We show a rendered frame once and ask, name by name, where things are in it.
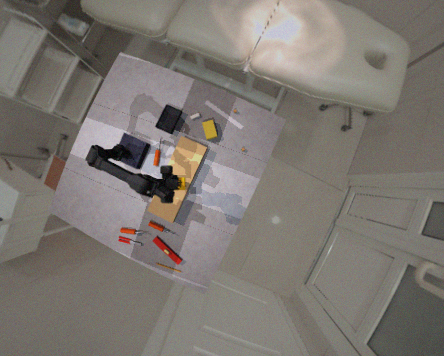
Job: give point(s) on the red spirit level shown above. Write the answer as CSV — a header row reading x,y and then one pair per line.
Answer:
x,y
158,241

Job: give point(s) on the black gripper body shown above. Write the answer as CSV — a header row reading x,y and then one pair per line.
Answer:
x,y
166,171

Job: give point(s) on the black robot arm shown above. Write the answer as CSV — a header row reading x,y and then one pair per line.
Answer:
x,y
141,183

